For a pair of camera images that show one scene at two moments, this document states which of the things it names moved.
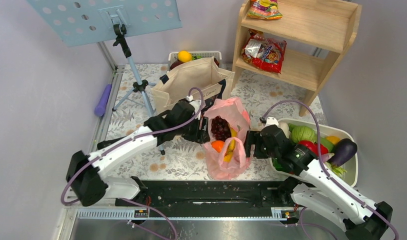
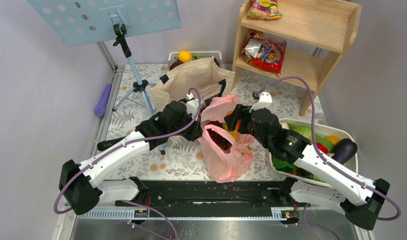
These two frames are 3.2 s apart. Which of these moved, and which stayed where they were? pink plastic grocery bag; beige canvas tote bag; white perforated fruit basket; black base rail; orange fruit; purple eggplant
Moved: orange fruit; pink plastic grocery bag
Stayed: white perforated fruit basket; beige canvas tote bag; black base rail; purple eggplant
